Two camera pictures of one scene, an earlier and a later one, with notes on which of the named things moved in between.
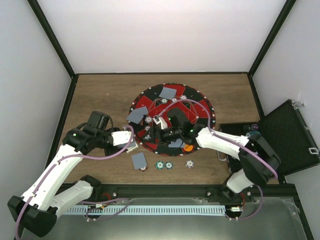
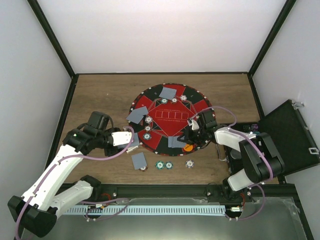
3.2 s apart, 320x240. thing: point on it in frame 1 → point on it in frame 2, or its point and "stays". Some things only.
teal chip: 169,165 stays
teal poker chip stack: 159,165 stays
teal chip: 164,101 stays
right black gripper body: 168,136 → 196,137
